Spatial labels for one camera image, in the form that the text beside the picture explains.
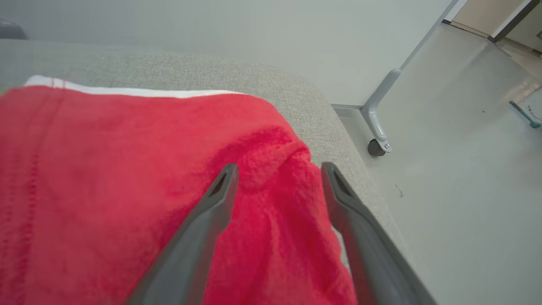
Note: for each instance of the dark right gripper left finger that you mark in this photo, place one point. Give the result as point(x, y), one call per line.
point(190, 254)

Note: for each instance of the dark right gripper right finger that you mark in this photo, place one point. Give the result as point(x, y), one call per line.
point(372, 258)

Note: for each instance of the red jersey with number print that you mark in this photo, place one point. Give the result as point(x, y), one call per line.
point(106, 169)

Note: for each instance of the grey partition leg with caster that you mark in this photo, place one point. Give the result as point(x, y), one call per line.
point(374, 118)

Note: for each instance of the grey fabric sofa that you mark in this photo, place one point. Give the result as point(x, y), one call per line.
point(190, 72)

